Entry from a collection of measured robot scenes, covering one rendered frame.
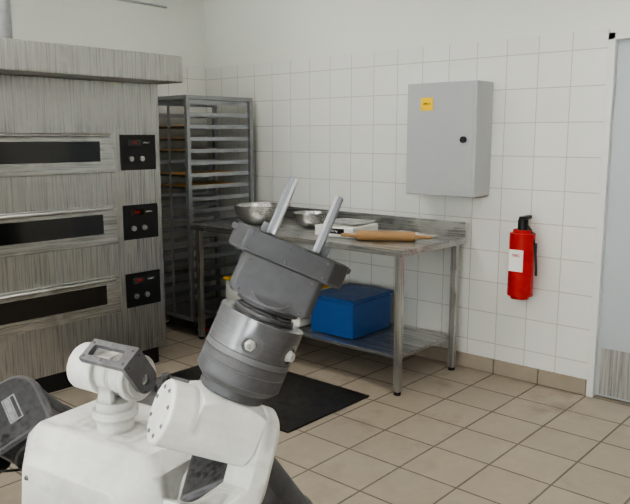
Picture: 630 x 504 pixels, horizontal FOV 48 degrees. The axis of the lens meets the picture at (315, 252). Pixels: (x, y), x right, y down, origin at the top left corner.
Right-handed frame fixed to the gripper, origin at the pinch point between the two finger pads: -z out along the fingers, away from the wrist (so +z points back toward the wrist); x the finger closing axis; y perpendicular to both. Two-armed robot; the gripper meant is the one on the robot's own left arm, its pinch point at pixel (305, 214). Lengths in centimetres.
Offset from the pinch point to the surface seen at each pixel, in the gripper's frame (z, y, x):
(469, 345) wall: 32, 397, -125
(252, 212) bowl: 7, 436, 44
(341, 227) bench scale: -7, 383, -17
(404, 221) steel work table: -27, 414, -56
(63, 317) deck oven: 107, 348, 116
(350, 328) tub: 51, 381, -47
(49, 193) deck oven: 41, 338, 147
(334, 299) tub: 38, 386, -30
